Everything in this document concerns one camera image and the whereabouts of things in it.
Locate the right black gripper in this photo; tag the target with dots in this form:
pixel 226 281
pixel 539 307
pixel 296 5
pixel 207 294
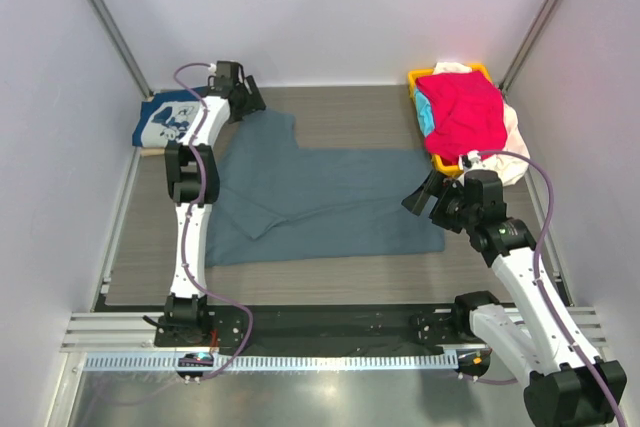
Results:
pixel 435 185

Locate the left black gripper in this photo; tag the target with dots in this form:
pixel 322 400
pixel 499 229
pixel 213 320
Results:
pixel 254 102

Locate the grey-blue t shirt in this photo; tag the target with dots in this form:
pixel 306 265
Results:
pixel 281 202

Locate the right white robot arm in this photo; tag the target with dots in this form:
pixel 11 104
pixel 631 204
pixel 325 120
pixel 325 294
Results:
pixel 564 379

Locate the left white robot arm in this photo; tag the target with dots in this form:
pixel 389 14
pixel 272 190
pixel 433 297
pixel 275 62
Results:
pixel 193 184

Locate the folded navy cartoon t shirt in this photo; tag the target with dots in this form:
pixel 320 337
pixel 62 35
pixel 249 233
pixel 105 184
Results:
pixel 165 117

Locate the light blue t shirt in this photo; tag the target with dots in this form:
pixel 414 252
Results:
pixel 424 113

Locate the white t shirt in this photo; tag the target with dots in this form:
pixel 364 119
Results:
pixel 510 169

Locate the red t shirt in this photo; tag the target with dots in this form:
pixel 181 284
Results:
pixel 468 112

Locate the folded tan t shirt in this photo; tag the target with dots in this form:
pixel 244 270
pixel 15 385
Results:
pixel 149 152

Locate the yellow plastic bin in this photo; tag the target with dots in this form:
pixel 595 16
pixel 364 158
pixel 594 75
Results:
pixel 444 166

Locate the white slotted cable duct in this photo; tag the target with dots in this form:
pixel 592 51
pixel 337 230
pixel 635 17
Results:
pixel 203 362

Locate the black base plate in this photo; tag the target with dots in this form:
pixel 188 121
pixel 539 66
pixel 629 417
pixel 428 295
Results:
pixel 365 330

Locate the left aluminium frame post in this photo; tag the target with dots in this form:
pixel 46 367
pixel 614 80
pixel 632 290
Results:
pixel 120 45

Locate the aluminium frame post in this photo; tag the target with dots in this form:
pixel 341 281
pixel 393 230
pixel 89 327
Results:
pixel 120 45
pixel 541 20

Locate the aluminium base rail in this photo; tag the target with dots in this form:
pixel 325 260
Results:
pixel 112 331

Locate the right aluminium frame post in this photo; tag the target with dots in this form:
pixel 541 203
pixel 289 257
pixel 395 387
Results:
pixel 541 20

